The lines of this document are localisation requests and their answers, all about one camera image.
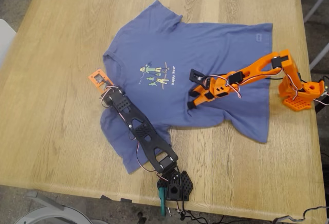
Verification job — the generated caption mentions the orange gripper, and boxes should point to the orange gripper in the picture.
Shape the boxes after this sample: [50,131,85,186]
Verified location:
[187,71,245,110]

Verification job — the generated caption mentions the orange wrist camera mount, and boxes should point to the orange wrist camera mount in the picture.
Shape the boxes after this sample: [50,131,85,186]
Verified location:
[87,67,115,94]

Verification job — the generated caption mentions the black table clamp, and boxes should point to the black table clamp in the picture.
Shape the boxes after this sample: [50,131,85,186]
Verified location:
[315,80,329,115]

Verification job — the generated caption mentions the blue printed T-shirt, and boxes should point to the blue printed T-shirt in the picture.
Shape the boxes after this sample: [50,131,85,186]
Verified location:
[99,0,273,175]

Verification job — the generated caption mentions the grey wavy cable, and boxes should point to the grey wavy cable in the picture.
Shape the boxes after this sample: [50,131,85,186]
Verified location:
[273,205,329,224]

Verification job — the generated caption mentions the black cable bundle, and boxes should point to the black cable bundle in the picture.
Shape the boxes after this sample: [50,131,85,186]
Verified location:
[175,200,224,224]

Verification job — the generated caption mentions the teal table clamp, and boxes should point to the teal table clamp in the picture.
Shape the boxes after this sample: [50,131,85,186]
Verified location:
[157,186,168,217]

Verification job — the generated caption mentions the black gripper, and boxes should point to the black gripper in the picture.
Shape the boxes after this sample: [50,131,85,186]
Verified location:
[100,88,131,114]

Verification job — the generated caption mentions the light grey metal leg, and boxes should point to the light grey metal leg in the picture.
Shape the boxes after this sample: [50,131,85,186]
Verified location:
[309,41,329,71]
[303,0,329,23]

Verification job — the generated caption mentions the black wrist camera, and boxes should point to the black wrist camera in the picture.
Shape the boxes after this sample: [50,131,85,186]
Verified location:
[189,68,209,89]

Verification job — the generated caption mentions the grey round stool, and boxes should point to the grey round stool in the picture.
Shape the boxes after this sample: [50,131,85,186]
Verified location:
[12,190,110,224]

